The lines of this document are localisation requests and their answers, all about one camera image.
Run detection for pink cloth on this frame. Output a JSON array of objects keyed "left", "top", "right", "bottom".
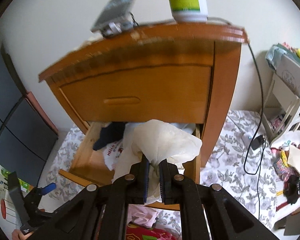
[{"left": 127, "top": 204, "right": 159, "bottom": 228}]

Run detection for white plastic bag cloth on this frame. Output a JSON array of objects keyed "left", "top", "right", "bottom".
[{"left": 113, "top": 119, "right": 202, "bottom": 205}]

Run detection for wooden drawer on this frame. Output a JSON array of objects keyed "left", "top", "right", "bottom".
[{"left": 58, "top": 122, "right": 200, "bottom": 211}]

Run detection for left hand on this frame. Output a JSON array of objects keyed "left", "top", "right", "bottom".
[{"left": 12, "top": 229, "right": 33, "bottom": 240}]

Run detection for red floral quilt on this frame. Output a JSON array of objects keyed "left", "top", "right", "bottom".
[{"left": 126, "top": 224, "right": 176, "bottom": 240}]

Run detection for white printed t-shirt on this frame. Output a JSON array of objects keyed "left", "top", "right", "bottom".
[{"left": 103, "top": 139, "right": 123, "bottom": 171}]

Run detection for dark glass cabinet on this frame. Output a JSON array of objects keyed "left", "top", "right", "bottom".
[{"left": 0, "top": 49, "right": 58, "bottom": 186}]

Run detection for navy blue sock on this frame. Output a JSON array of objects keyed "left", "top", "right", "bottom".
[{"left": 93, "top": 122, "right": 126, "bottom": 151}]

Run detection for black power adapter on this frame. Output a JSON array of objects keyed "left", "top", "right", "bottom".
[{"left": 251, "top": 135, "right": 264, "bottom": 150}]

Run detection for wooden nightstand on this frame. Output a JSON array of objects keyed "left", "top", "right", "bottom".
[{"left": 38, "top": 23, "right": 248, "bottom": 165}]

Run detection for pile of small trinkets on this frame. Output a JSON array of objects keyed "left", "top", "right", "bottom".
[{"left": 271, "top": 142, "right": 300, "bottom": 211}]

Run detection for white lattice rack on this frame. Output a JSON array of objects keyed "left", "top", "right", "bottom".
[{"left": 261, "top": 69, "right": 300, "bottom": 145}]

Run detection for books on rack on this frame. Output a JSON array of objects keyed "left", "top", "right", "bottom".
[{"left": 264, "top": 42, "right": 300, "bottom": 98}]

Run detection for grey phone on stand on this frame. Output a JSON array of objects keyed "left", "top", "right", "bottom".
[{"left": 90, "top": 0, "right": 138, "bottom": 37}]

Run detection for white green pill bottle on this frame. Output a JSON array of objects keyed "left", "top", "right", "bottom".
[{"left": 169, "top": 0, "right": 209, "bottom": 22}]

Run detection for black charging cable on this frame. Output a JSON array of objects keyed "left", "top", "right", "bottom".
[{"left": 243, "top": 42, "right": 267, "bottom": 221}]

